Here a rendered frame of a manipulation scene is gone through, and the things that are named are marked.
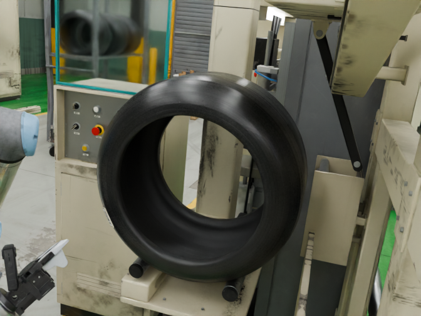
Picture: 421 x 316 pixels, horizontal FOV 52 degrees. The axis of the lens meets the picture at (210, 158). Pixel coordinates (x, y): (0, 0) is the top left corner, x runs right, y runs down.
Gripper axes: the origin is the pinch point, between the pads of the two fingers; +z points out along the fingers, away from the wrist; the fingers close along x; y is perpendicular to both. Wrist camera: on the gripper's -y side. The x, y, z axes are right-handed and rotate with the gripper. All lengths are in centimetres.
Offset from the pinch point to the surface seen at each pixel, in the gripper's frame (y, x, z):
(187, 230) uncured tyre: 26.6, -12.1, 30.3
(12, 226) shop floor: 3, -239, -29
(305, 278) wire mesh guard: 44, 31, 38
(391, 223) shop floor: 219, -182, 213
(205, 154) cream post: 12, -13, 52
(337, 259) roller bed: 61, 12, 57
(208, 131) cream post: 6, -11, 57
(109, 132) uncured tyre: -15.1, 8.4, 27.2
